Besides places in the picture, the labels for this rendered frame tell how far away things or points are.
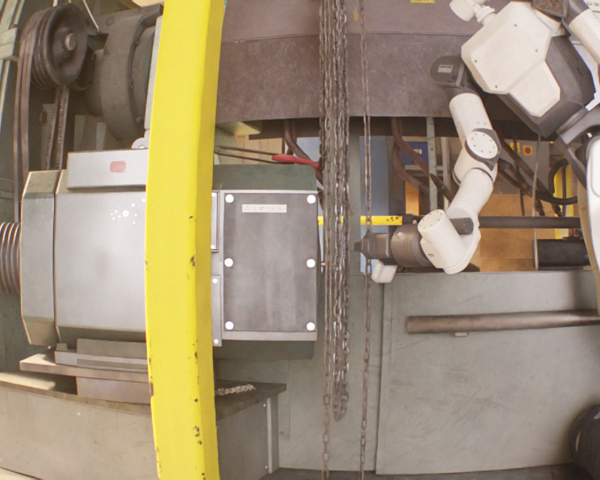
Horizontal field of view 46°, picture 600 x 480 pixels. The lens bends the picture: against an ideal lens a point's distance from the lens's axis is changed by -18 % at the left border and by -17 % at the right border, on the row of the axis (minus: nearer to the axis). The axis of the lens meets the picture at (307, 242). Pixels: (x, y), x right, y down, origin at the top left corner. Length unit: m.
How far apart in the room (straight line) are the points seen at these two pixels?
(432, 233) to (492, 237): 3.39
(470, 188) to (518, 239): 3.26
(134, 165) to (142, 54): 0.83
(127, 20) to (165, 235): 1.37
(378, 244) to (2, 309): 1.09
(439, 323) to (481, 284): 0.18
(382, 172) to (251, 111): 2.55
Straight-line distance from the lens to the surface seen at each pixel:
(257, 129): 2.67
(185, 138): 1.43
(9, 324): 2.26
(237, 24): 2.52
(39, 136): 2.49
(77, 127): 2.72
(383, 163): 4.90
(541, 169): 6.90
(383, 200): 4.87
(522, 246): 4.95
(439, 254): 1.61
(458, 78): 1.91
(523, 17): 1.79
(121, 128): 2.62
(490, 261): 5.07
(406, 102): 2.32
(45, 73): 2.28
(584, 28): 1.79
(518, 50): 1.79
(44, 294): 1.87
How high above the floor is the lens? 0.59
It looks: 2 degrees up
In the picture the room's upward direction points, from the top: straight up
